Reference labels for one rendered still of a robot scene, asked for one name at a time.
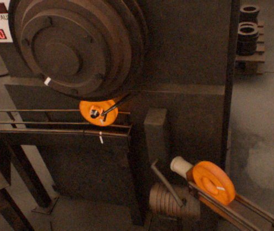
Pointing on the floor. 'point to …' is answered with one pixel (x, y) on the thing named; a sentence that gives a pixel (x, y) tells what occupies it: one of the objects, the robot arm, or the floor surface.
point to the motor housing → (173, 206)
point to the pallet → (250, 42)
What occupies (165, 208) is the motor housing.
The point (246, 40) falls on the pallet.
